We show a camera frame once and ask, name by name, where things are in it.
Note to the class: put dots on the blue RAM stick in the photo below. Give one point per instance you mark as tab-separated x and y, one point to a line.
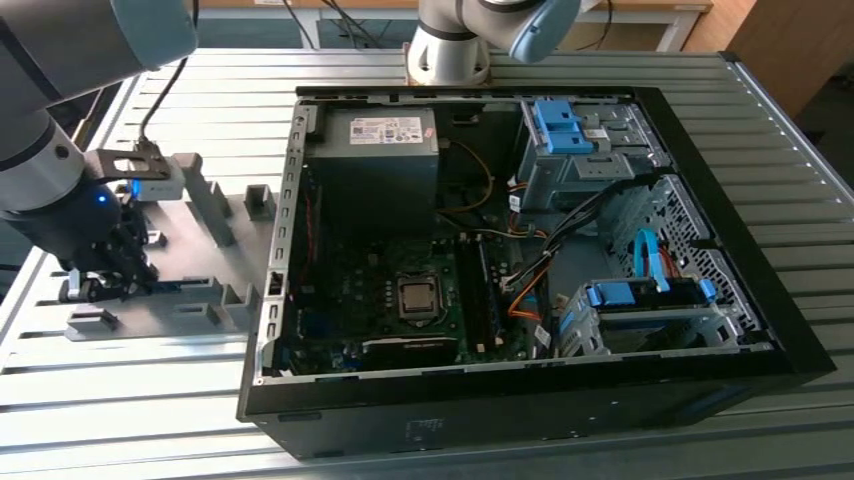
167	288

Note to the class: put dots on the wooden cabinet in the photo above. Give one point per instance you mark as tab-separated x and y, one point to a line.
800	50

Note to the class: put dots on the grey parts rack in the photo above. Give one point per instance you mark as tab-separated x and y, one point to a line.
193	250

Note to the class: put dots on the black PC case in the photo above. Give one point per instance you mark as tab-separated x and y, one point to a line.
467	415

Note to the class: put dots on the grey power supply unit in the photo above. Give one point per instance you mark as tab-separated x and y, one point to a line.
373	170

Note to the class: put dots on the green motherboard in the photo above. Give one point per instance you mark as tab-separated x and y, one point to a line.
347	300

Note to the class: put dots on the grey metal drive cage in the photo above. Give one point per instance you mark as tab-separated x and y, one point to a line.
567	180

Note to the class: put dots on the white framed wooden desk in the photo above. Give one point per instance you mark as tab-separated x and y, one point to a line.
676	30

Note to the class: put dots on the blue plastic drive carrier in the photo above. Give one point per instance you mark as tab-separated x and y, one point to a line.
560	130

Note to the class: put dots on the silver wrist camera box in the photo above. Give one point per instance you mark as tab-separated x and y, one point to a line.
160	187

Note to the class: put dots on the black Nvidia graphics card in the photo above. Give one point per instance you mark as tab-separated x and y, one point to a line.
409	350

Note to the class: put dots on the blue disk carrier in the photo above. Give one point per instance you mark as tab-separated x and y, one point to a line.
620	295

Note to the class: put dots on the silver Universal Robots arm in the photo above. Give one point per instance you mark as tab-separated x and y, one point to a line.
80	45

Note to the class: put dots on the silver CPU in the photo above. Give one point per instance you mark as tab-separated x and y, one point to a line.
420	297

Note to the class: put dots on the metal disk bay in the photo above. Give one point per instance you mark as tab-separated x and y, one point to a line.
667	325

